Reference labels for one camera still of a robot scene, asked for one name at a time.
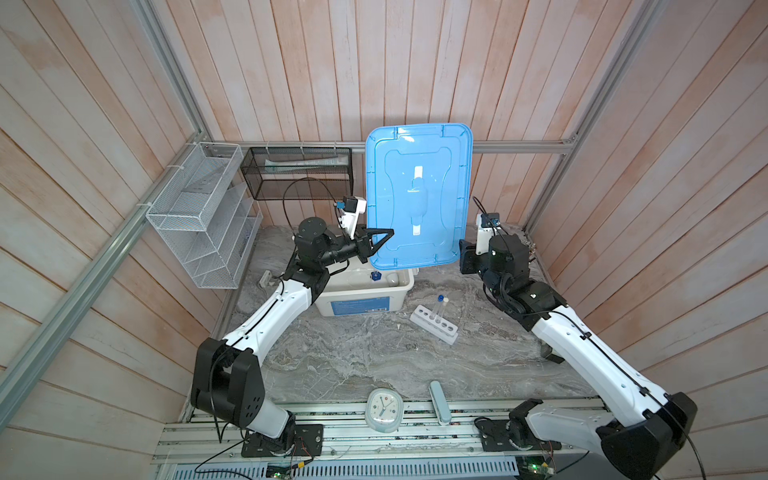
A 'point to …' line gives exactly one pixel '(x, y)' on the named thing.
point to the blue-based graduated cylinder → (376, 275)
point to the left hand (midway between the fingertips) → (391, 236)
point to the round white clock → (384, 410)
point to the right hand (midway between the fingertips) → (469, 240)
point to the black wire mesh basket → (298, 172)
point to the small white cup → (393, 279)
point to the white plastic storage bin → (358, 289)
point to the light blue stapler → (441, 407)
